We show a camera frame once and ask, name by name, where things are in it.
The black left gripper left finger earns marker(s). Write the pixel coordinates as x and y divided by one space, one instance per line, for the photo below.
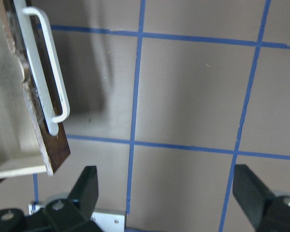
73 213

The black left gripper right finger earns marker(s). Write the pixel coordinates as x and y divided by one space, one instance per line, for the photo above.
265 210

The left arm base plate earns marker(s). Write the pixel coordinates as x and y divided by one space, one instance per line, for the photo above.
109 220

